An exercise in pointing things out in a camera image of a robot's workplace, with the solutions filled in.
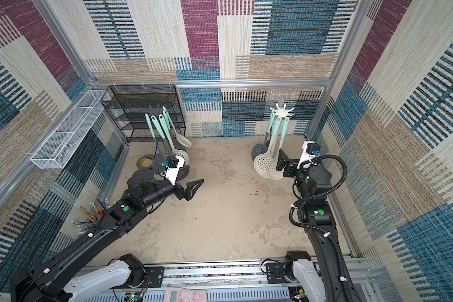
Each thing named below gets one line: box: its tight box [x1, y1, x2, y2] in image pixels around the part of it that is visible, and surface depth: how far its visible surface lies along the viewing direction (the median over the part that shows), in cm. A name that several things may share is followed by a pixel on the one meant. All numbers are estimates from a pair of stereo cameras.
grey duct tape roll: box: [136, 154, 155, 170], surface depth 111 cm
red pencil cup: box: [71, 198, 111, 236], surface depth 79 cm
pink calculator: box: [163, 287, 207, 302], surface depth 70 cm
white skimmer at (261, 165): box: [253, 116, 281, 179], surface depth 93 cm
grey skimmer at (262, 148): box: [251, 108, 275, 162], surface depth 99 cm
